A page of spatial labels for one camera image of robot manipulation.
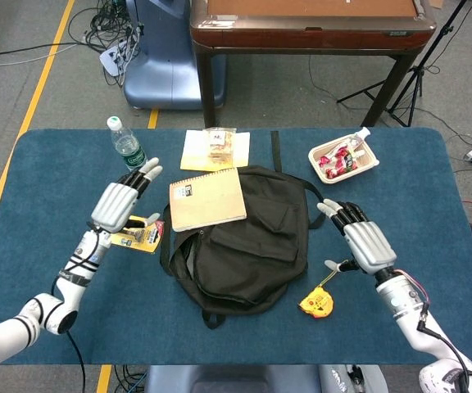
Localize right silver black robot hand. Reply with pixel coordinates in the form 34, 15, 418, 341
315, 198, 397, 274

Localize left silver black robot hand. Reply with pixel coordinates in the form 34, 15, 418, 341
90, 157, 164, 233

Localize brown spiral notebook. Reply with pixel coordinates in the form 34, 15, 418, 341
168, 166, 248, 233

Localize black fabric backpack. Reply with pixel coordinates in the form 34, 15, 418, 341
159, 130, 326, 330

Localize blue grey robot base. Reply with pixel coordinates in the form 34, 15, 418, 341
123, 0, 227, 111

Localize razor in blister pack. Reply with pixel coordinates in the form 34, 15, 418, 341
111, 215, 166, 255

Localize clear plastic water bottle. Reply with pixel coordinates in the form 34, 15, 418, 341
106, 115, 149, 172

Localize yellow tape measure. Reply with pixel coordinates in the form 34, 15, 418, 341
298, 259, 350, 321

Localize white snack tray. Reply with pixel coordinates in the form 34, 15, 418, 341
307, 133, 380, 185

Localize red snack packets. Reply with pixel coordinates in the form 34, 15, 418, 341
317, 147, 361, 181

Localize pale yellow paper pad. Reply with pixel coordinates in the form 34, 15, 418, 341
179, 129, 252, 172

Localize white squeeze pouch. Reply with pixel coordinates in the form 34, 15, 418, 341
342, 126, 373, 153

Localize blue table cloth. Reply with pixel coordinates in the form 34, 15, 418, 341
0, 127, 472, 366

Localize black tripod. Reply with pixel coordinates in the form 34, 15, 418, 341
336, 0, 470, 128

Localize grey robot torso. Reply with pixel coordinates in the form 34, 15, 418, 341
143, 364, 388, 393

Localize brown mahjong table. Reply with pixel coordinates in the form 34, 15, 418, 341
189, 0, 438, 128

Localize tangle of black cables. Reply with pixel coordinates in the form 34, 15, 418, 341
67, 0, 143, 87

